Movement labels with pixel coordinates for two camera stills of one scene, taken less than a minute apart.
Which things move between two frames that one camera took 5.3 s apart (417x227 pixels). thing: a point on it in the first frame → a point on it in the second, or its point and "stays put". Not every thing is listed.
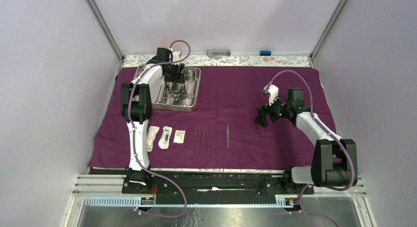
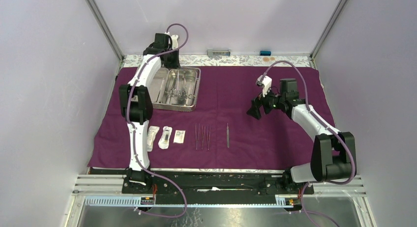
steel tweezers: (208, 139) stays put
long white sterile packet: (151, 133) stays put
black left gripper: (177, 77) → (175, 64)
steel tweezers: (196, 136) stays put
